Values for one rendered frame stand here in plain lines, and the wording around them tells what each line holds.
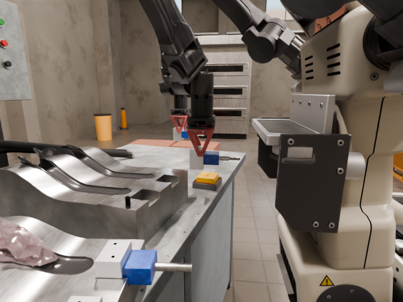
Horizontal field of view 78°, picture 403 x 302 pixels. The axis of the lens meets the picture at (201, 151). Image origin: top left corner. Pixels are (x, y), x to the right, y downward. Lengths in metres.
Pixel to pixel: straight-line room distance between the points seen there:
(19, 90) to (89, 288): 1.10
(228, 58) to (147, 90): 3.95
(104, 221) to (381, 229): 0.50
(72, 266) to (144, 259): 0.11
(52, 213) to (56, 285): 0.25
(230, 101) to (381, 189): 5.47
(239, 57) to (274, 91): 4.44
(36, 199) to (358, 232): 0.64
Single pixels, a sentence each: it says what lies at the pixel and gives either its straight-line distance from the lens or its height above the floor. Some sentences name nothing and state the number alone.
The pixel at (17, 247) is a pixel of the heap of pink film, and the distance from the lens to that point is 0.45.
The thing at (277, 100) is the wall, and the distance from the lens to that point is 10.18.
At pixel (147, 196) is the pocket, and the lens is 0.59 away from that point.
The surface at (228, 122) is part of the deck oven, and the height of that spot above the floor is 0.40.
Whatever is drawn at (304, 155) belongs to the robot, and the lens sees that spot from 0.40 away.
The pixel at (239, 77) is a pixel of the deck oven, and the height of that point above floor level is 1.43.
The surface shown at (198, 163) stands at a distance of 0.64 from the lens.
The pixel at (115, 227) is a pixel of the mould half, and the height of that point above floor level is 0.84.
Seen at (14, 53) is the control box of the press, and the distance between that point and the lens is 1.39.
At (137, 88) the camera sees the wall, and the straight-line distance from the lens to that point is 9.18.
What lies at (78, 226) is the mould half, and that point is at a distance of 0.60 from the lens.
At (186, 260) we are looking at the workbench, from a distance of 0.76.
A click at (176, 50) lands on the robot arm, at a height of 1.19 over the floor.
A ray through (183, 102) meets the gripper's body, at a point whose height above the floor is 1.06.
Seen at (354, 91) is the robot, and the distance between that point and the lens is 0.42.
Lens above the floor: 1.10
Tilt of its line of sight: 13 degrees down
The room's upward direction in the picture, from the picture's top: straight up
